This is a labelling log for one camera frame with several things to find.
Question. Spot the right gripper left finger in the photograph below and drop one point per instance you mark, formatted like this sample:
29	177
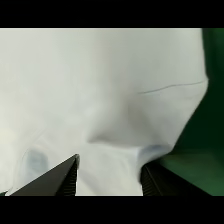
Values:
58	180

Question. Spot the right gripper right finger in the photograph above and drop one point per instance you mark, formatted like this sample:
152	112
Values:
166	183

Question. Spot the white shirt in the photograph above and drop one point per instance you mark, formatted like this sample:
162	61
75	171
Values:
100	93

